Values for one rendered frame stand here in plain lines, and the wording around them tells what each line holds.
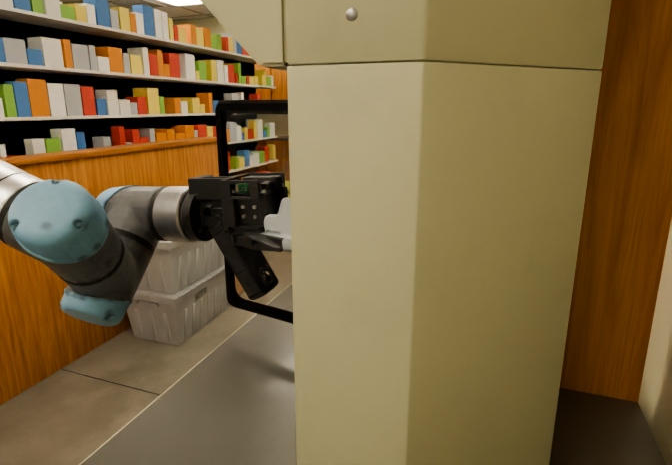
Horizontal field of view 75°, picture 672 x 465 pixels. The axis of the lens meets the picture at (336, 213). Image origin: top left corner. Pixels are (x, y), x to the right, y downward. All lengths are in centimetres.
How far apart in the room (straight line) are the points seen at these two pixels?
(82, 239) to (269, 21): 27
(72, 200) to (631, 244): 71
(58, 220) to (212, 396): 40
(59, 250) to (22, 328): 223
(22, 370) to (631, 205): 263
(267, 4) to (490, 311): 33
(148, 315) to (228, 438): 224
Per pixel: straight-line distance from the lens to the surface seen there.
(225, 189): 54
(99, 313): 60
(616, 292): 78
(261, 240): 51
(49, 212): 49
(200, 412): 74
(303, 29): 37
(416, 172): 35
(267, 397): 75
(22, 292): 267
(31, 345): 277
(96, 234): 50
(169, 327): 284
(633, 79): 73
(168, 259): 264
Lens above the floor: 138
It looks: 14 degrees down
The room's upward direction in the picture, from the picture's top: straight up
